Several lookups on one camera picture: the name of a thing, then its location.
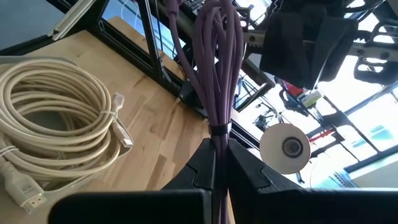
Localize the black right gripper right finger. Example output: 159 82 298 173
228 139 398 224

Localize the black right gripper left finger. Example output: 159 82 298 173
48 138 217 224

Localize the purple cable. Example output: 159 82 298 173
164 0 246 224

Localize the beige Pixio HDMI cable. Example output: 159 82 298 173
0 124 125 215

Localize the red desk lamp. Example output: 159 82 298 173
259 123 312 175

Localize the grey plastic bin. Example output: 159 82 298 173
0 55 135 203

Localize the black aluminium table frame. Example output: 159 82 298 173
46 0 271 150

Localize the silver frame bracket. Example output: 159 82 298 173
48 0 96 42

